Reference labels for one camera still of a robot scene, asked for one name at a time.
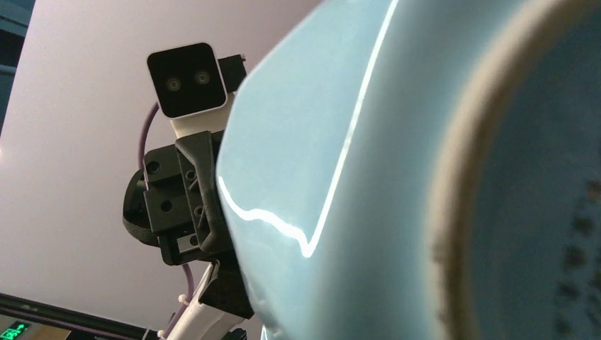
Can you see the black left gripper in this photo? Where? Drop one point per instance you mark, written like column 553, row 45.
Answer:
column 173, row 203

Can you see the light blue mug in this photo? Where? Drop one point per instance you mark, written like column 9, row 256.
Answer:
column 422, row 170

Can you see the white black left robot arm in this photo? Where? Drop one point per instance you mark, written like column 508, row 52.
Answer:
column 199, row 321

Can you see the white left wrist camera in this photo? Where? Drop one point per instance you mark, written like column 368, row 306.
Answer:
column 195, row 88

